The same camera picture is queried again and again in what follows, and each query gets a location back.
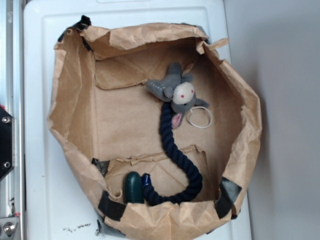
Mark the silver corner bracket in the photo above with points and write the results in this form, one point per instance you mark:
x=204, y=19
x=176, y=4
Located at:
x=8, y=227

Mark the dark green cylinder object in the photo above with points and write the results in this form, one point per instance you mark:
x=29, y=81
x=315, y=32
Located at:
x=133, y=188

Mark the gray plush animal toy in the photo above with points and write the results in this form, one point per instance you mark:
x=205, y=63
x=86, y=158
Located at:
x=176, y=89

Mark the brown paper bag bin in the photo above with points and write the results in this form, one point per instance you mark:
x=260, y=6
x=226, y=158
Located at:
x=108, y=125

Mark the aluminum frame rail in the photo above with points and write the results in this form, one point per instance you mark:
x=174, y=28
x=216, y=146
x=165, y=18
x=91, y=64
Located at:
x=12, y=188

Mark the black metal bracket plate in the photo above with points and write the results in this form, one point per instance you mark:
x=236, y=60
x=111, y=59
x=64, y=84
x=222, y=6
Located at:
x=7, y=162

